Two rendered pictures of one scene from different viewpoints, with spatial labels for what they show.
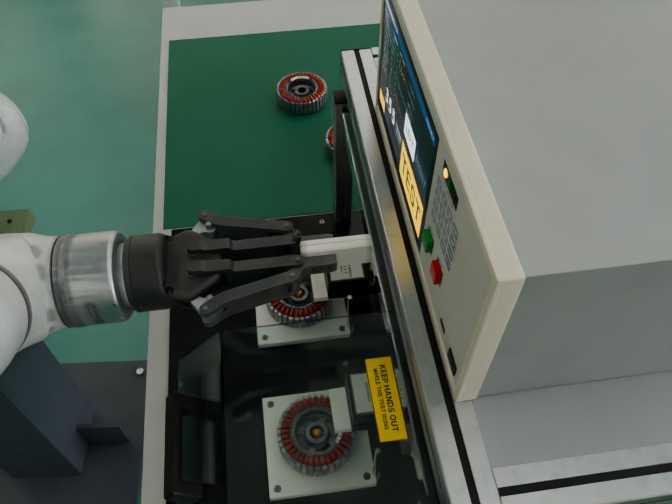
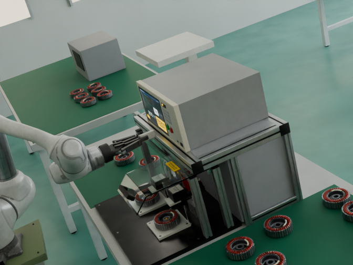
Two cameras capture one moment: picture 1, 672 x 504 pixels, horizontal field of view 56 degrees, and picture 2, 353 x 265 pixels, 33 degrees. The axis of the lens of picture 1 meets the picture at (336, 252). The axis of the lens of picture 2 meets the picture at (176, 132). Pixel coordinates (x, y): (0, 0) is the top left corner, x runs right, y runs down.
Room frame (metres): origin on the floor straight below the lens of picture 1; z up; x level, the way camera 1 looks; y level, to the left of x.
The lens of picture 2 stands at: (-1.82, 0.23, 2.14)
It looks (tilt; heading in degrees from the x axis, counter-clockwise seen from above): 24 degrees down; 351
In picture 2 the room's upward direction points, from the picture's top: 16 degrees counter-clockwise
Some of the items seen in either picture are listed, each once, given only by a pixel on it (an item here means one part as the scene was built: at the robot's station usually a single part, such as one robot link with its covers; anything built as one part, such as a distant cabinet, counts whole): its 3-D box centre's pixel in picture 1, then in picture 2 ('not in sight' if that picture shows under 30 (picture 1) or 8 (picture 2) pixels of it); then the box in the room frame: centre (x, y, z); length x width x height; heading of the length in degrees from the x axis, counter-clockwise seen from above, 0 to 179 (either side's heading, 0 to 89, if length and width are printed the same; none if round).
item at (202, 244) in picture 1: (245, 251); (126, 143); (0.39, 0.09, 1.18); 0.11 x 0.01 x 0.04; 99
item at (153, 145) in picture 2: (378, 267); (164, 155); (0.48, -0.05, 1.03); 0.62 x 0.01 x 0.03; 8
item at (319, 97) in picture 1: (301, 92); (124, 158); (1.15, 0.08, 0.77); 0.11 x 0.11 x 0.04
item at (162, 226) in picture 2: not in sight; (166, 219); (0.35, 0.03, 0.80); 0.11 x 0.11 x 0.04
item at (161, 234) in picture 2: not in sight; (168, 224); (0.35, 0.03, 0.78); 0.15 x 0.15 x 0.01; 8
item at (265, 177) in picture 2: not in sight; (266, 178); (0.20, -0.40, 0.91); 0.28 x 0.03 x 0.32; 98
